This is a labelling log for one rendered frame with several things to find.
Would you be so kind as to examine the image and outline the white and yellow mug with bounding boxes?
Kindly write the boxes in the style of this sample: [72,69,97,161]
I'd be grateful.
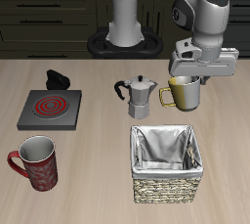
[158,75,202,112]

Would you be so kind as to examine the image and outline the dark kitchen cupboards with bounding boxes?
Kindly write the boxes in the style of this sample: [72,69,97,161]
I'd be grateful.
[0,0,250,61]

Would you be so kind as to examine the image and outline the white lined wicker basket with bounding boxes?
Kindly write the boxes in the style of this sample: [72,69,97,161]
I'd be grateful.
[130,123,205,204]

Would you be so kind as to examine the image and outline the silver moka pot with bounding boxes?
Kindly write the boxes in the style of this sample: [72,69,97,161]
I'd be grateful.
[113,74,159,120]

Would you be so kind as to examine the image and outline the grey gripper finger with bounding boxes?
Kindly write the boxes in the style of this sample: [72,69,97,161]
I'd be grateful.
[199,75,212,86]

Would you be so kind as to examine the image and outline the dark grey stove plate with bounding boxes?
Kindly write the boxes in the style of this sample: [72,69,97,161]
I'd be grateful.
[16,89,83,132]

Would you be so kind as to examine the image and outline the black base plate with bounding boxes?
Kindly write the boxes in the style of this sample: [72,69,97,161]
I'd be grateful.
[86,26,164,57]

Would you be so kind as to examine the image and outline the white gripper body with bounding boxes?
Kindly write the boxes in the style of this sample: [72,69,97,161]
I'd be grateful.
[168,47,240,78]

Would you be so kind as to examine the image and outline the red patterned mug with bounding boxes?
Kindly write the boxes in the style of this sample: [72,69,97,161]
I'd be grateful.
[6,135,60,193]

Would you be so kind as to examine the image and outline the round black knob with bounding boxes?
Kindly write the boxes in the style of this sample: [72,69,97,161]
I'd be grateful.
[45,68,71,92]

